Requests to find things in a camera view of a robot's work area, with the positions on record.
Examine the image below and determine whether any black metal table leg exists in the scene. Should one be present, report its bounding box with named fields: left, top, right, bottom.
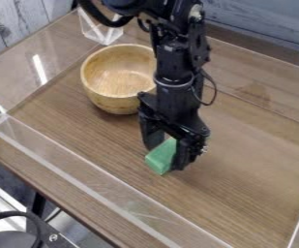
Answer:
left=31, top=193, right=47, bottom=218

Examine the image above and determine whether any green rectangular block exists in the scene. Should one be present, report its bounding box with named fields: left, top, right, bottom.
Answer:
left=145, top=138, right=176, bottom=175

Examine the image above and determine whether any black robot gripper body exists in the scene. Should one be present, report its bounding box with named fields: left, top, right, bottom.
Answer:
left=137, top=78, right=209, bottom=138

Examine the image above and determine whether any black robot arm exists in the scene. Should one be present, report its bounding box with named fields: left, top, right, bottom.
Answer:
left=77, top=0, right=212, bottom=171

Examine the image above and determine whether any clear acrylic tray wall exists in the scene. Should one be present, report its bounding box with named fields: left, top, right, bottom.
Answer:
left=0, top=6, right=299, bottom=248

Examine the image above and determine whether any clear acrylic corner bracket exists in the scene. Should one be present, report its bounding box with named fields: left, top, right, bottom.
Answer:
left=77, top=8, right=123, bottom=46

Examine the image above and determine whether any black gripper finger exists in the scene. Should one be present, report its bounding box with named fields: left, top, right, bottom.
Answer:
left=171, top=135, right=209, bottom=171
left=139, top=111, right=164, bottom=150

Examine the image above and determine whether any light wooden bowl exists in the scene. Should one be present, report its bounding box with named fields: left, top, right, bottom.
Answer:
left=80, top=44, right=155, bottom=115

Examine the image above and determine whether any metal bracket with screw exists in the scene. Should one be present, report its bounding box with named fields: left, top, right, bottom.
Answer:
left=40, top=223, right=77, bottom=248

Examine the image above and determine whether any black cable loop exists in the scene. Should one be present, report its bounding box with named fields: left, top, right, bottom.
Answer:
left=0, top=210, right=44, bottom=248

